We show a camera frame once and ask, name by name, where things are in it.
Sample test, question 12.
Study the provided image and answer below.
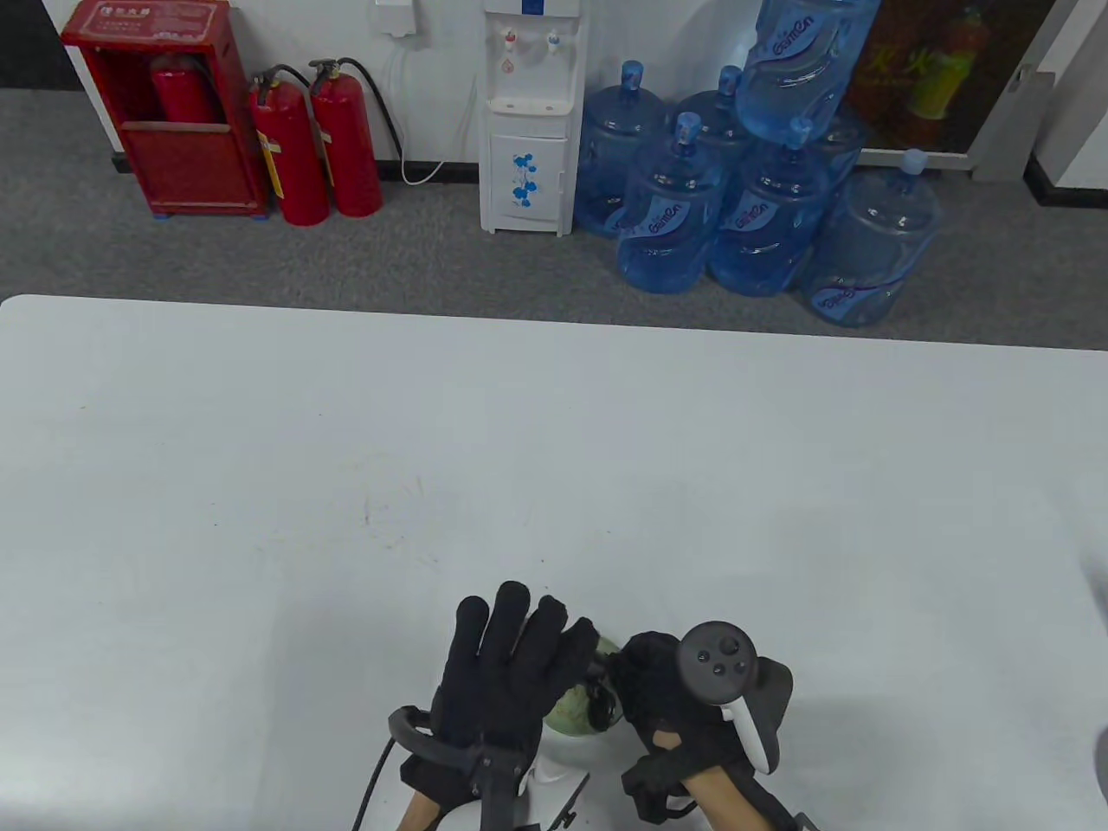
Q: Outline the person's right hand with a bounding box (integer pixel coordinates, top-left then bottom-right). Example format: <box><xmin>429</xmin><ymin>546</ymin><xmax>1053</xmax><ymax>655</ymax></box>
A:
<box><xmin>606</xmin><ymin>631</ymin><xmax>793</xmax><ymax>784</ymax></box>

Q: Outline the person's left hand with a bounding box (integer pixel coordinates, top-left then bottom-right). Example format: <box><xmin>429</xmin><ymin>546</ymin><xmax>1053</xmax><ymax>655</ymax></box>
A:
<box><xmin>429</xmin><ymin>581</ymin><xmax>601</xmax><ymax>784</ymax></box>

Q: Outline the green round bowl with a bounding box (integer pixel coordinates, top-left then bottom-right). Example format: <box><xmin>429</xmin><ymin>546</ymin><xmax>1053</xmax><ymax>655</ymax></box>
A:
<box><xmin>542</xmin><ymin>636</ymin><xmax>622</xmax><ymax>738</ymax></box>

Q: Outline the person's right forearm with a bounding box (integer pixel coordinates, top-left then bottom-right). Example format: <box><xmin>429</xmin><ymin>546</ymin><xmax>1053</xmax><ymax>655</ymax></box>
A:
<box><xmin>682</xmin><ymin>764</ymin><xmax>782</xmax><ymax>831</ymax></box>

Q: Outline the person's left forearm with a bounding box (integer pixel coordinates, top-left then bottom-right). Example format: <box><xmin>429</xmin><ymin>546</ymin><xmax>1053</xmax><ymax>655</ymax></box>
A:
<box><xmin>398</xmin><ymin>782</ymin><xmax>453</xmax><ymax>831</ymax></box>

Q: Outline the black and white wrist controller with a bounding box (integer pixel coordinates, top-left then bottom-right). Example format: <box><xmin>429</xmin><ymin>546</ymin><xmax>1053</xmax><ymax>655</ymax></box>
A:
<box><xmin>676</xmin><ymin>621</ymin><xmax>794</xmax><ymax>776</ymax></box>

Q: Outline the pile of blue water jugs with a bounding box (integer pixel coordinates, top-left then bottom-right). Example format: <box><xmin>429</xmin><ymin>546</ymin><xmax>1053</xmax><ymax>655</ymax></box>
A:
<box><xmin>572</xmin><ymin>0</ymin><xmax>945</xmax><ymax>331</ymax></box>

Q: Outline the red fire extinguisher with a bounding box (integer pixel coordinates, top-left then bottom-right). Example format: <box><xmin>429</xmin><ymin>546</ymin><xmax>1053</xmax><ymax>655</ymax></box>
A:
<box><xmin>307</xmin><ymin>56</ymin><xmax>406</xmax><ymax>220</ymax></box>
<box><xmin>248</xmin><ymin>64</ymin><xmax>332</xmax><ymax>229</ymax></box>

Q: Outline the white water dispenser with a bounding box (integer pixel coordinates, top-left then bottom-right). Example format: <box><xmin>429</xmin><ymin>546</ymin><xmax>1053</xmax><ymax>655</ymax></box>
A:
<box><xmin>478</xmin><ymin>0</ymin><xmax>592</xmax><ymax>239</ymax></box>

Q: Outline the red fire extinguisher cabinet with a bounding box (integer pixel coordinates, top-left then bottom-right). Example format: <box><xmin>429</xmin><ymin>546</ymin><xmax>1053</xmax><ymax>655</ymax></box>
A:
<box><xmin>60</xmin><ymin>0</ymin><xmax>270</xmax><ymax>218</ymax></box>

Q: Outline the red extinguisher inside cabinet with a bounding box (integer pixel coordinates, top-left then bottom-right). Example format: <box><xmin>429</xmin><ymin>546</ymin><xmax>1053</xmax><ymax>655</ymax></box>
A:
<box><xmin>149</xmin><ymin>50</ymin><xmax>228</xmax><ymax>127</ymax></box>

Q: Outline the dark glass panel with poster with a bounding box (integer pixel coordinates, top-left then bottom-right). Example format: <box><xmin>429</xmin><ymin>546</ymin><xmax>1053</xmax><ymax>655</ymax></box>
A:
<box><xmin>847</xmin><ymin>0</ymin><xmax>1059</xmax><ymax>158</ymax></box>

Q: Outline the black wrist strap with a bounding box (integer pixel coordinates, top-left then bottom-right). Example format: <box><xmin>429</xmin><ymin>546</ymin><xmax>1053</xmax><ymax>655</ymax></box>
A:
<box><xmin>621</xmin><ymin>748</ymin><xmax>756</xmax><ymax>825</ymax></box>

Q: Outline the black wrist tracker mount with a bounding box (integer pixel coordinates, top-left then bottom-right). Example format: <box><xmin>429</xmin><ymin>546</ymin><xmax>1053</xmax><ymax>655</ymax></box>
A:
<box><xmin>387</xmin><ymin>705</ymin><xmax>543</xmax><ymax>831</ymax></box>

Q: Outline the black thin cable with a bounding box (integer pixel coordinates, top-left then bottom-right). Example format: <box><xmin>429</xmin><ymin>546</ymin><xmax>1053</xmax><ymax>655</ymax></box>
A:
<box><xmin>350</xmin><ymin>736</ymin><xmax>396</xmax><ymax>831</ymax></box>

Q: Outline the white power cable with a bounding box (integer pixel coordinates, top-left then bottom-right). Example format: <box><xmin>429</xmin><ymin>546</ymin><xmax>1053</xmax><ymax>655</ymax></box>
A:
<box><xmin>379</xmin><ymin>35</ymin><xmax>479</xmax><ymax>186</ymax></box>

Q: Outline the white door frame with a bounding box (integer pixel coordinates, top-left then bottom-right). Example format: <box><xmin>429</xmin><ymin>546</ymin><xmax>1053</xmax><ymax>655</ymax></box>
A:
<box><xmin>969</xmin><ymin>0</ymin><xmax>1108</xmax><ymax>210</ymax></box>

